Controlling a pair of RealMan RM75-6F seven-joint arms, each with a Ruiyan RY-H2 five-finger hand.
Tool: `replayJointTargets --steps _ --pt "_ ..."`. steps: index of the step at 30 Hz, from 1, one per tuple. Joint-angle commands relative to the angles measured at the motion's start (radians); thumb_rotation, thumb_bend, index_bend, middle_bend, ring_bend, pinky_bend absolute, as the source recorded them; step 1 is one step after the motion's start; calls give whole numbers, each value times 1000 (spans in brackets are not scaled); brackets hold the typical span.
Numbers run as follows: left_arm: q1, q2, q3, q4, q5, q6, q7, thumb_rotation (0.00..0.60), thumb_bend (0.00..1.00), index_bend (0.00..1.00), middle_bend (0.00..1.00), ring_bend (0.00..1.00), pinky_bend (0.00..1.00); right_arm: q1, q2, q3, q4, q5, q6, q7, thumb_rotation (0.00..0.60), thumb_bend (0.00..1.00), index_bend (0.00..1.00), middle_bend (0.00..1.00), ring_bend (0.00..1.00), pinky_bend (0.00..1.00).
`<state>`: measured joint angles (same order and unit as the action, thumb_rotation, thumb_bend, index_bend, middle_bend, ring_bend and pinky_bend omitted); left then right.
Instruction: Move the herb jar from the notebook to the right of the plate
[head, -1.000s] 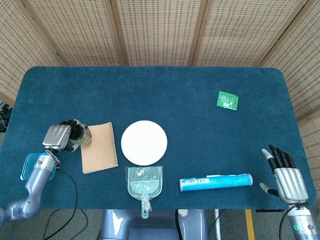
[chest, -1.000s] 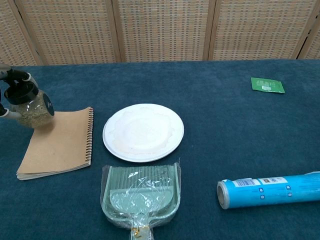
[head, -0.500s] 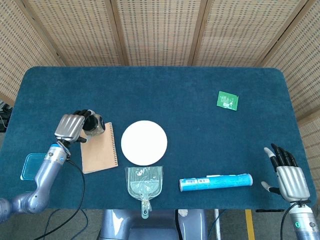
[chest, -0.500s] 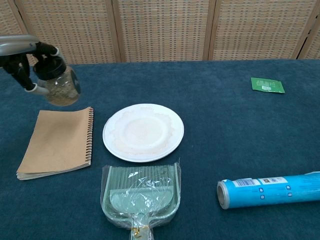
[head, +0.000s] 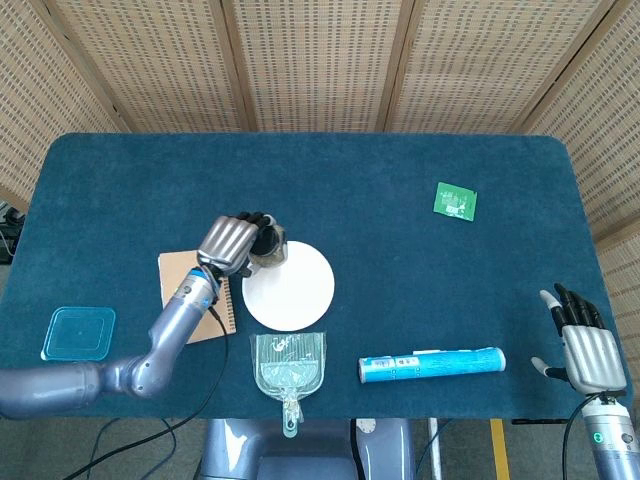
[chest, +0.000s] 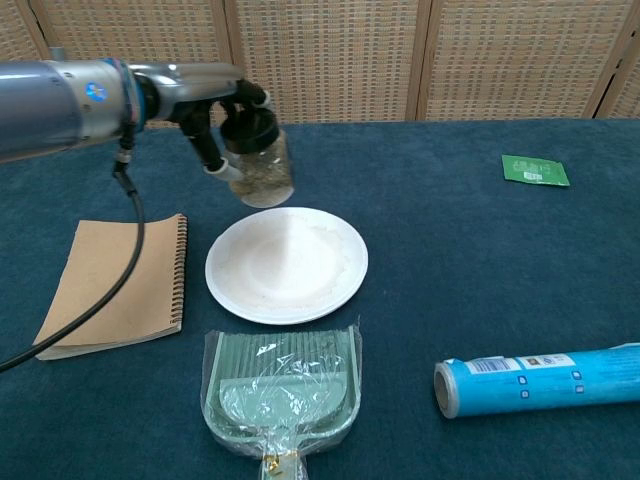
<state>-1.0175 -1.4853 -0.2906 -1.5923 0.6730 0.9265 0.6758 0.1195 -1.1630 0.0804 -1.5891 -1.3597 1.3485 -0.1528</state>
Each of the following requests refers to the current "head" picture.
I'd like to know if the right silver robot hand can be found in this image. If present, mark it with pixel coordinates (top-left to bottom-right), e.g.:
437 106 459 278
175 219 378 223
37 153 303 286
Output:
530 282 628 396

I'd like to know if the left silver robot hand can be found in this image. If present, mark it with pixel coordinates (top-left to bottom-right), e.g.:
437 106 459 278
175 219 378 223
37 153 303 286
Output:
196 211 279 279

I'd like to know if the black-lidded transparent plastic jar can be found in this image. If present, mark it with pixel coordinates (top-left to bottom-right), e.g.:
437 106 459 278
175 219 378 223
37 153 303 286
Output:
248 224 288 267

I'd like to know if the brown spiral notebook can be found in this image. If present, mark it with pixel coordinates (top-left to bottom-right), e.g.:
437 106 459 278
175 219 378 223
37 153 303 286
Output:
157 249 238 346

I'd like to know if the white round plate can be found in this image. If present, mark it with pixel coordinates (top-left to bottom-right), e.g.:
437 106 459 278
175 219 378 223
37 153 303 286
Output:
241 240 336 332

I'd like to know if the green dustpan in plastic wrap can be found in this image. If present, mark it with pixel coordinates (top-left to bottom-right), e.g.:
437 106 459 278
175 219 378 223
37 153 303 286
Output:
249 330 328 440

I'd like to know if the dark teal table cloth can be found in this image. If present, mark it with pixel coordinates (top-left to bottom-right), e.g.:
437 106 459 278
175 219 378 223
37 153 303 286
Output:
0 131 633 420

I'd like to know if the blue cling film roll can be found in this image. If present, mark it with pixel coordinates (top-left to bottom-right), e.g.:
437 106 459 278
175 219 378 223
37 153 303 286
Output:
357 346 507 385

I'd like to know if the blue square container lid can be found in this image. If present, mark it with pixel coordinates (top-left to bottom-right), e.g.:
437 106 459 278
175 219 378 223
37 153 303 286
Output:
40 305 117 363

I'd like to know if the woven folding screen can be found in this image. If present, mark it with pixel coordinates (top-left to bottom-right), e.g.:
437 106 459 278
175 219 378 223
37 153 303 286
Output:
0 0 640 321

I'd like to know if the green sachet packet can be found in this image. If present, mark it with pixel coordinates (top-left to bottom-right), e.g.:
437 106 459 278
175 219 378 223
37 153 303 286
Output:
432 181 479 221

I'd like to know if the robot torso base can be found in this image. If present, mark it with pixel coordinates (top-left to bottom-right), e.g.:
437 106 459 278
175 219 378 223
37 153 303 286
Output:
198 417 416 480

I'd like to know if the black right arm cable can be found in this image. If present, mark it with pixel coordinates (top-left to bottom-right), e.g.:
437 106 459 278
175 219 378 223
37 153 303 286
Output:
560 394 601 480

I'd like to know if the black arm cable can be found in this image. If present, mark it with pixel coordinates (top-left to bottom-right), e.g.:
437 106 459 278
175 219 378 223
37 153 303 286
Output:
59 294 232 480
560 394 601 480

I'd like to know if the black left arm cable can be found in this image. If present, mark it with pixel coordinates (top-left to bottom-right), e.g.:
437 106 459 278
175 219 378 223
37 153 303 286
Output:
59 294 232 480

